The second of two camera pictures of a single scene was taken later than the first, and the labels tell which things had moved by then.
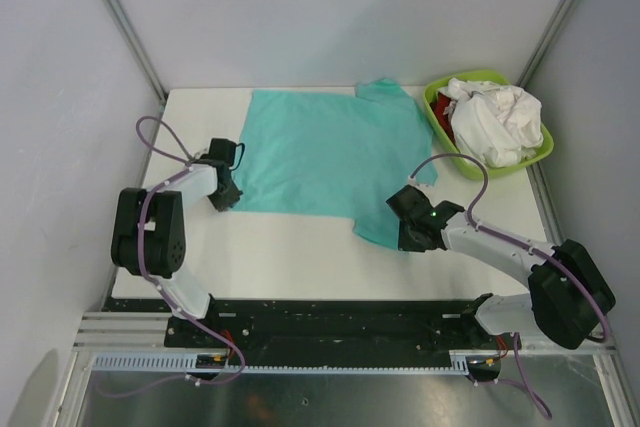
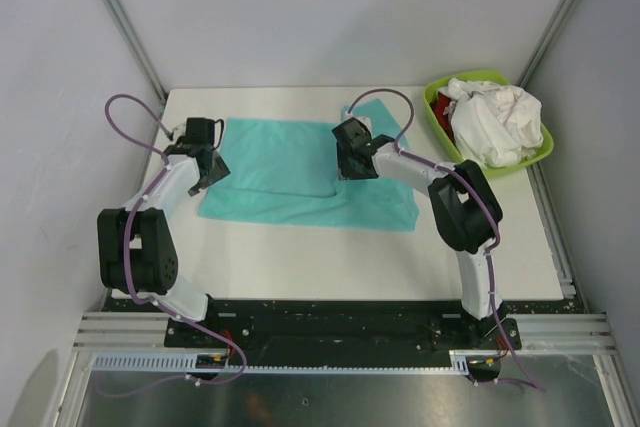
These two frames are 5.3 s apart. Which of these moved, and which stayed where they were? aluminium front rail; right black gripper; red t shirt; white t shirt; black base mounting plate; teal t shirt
Moved: right black gripper; teal t shirt
Stayed: red t shirt; black base mounting plate; aluminium front rail; white t shirt
